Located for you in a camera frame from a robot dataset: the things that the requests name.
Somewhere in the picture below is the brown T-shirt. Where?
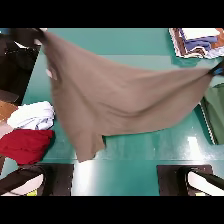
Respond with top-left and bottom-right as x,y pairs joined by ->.
39,30 -> 214,163

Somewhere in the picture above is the red garment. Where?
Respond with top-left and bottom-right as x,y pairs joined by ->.
0,129 -> 56,166

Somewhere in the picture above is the black garment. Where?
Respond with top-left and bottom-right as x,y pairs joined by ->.
0,33 -> 42,105

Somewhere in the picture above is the green garment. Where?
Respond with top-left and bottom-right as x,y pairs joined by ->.
199,83 -> 224,146

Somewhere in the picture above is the white folded garment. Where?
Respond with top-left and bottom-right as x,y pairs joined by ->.
181,28 -> 222,41

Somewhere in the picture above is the orange-brown garment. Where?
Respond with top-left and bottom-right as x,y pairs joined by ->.
211,28 -> 224,50

